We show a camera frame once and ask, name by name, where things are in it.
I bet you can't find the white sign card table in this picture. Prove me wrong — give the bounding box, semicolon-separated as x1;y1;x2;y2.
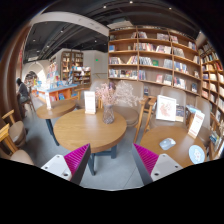
84;91;96;114
45;92;52;110
188;111;205;138

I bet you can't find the seated person in dark clothes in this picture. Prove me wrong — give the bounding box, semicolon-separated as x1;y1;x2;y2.
16;78;29;103

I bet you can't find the blue book display counter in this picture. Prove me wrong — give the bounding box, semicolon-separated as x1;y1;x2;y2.
36;84;77;102

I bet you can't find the round wooden table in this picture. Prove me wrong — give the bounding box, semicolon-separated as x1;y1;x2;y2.
53;109;127;175
36;100;76;145
140;126;207;168

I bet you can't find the wooden armchair left near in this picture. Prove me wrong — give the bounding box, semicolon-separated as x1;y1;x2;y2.
2;110;26;147

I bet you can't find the far wooden bookshelf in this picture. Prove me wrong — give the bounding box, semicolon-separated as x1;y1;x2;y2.
61;51;91;85

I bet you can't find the white sign card centre table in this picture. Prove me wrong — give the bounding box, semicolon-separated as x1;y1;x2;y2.
84;91;96;114

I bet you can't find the white sign card right table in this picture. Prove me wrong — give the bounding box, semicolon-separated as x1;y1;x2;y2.
188;111;205;138

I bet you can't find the round wooden table left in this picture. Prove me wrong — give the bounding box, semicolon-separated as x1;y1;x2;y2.
36;100;76;145

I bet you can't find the round wooden table right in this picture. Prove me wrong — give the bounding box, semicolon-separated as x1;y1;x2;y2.
140;126;207;168

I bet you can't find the wooden chair bottom left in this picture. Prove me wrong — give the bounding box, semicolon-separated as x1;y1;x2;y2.
0;125;33;165

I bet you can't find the round wooden table centre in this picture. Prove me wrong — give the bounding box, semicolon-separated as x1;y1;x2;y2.
53;109;127;175

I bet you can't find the white sign card left table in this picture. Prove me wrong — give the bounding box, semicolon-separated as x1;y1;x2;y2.
45;92;52;110

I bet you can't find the glass vase with dried flowers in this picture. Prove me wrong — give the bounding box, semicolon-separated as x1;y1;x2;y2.
95;80;141;124

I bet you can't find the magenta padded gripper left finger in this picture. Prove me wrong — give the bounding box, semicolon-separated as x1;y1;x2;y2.
40;143;92;186

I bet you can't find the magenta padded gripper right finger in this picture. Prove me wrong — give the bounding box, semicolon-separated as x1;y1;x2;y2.
131;142;184;187

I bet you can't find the white framed picture book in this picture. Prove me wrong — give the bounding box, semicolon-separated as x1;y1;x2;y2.
156;95;176;121

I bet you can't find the grey computer mouse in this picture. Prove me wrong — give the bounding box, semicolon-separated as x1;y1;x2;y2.
159;138;176;150

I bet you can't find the large wooden bookshelf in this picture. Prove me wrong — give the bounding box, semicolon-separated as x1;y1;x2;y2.
107;25;224;158

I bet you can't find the round light blue mouse pad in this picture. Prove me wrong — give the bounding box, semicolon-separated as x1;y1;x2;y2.
188;145;205;164

